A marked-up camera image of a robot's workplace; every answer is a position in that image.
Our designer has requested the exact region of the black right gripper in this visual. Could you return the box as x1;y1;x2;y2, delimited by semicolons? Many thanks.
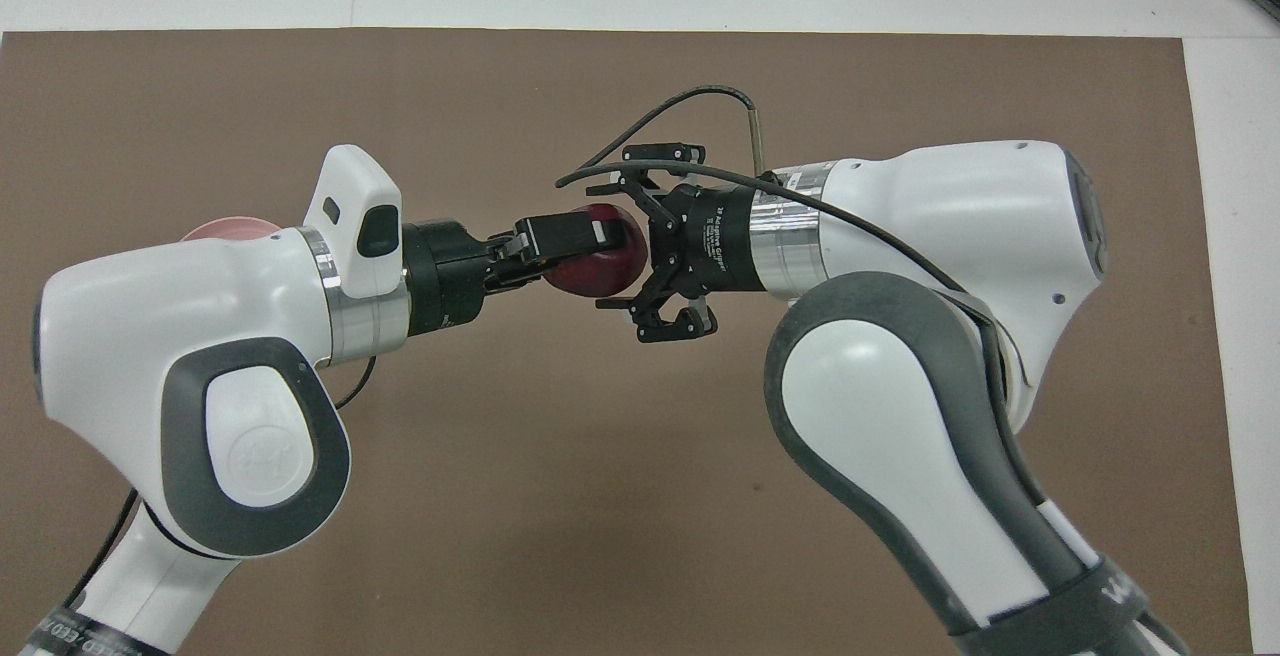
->
595;140;764;346

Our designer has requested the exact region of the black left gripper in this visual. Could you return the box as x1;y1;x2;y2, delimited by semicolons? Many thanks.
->
399;207;630;336

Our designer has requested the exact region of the brown table mat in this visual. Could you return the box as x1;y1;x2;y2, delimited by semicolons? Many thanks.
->
0;28;1256;656

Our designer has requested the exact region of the pink plate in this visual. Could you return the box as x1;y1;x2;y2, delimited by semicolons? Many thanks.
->
177;215;284;246

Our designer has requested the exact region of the dark red apple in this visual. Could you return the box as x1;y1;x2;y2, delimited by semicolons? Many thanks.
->
539;201;654;300

